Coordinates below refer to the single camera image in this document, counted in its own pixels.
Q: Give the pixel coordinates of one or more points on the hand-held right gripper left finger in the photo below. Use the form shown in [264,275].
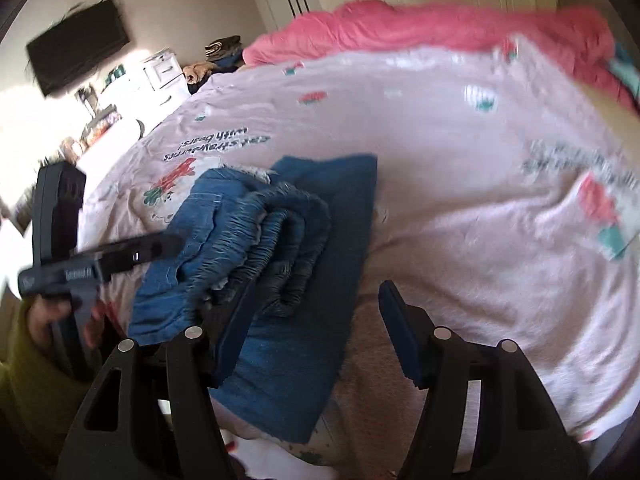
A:
[235,340]

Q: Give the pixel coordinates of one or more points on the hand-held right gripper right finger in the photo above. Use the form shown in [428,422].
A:
[400,330]

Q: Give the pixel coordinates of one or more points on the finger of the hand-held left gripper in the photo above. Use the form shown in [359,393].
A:
[140,250]

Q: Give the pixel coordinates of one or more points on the blue denim pants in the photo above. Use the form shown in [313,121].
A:
[310,270]

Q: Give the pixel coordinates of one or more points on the person's left hand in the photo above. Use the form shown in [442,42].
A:
[37,325]

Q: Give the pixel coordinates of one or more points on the colourful small containers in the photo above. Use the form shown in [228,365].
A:
[97,120]

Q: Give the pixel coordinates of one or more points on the white strawberry printed blanket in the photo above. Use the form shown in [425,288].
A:
[450,185]

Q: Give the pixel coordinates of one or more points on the white dresser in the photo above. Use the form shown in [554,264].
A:
[165,85]

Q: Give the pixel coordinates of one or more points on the heap of dark clothes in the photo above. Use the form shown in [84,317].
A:
[222,50]

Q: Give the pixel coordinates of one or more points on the pink quilt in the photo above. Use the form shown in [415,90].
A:
[400,25]

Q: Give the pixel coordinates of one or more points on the black wall television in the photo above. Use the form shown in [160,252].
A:
[75,50]

